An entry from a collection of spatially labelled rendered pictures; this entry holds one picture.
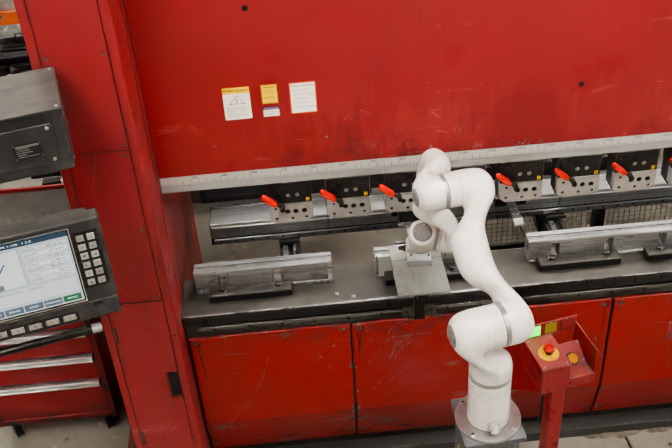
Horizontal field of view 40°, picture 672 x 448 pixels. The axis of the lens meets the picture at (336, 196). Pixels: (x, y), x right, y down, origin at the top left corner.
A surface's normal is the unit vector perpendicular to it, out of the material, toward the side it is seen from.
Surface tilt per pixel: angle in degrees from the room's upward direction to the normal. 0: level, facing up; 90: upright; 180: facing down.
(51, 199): 0
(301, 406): 90
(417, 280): 0
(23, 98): 0
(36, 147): 90
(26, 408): 90
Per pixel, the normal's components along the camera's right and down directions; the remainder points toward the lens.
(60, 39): 0.08, 0.58
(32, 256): 0.32, 0.54
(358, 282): -0.06, -0.81
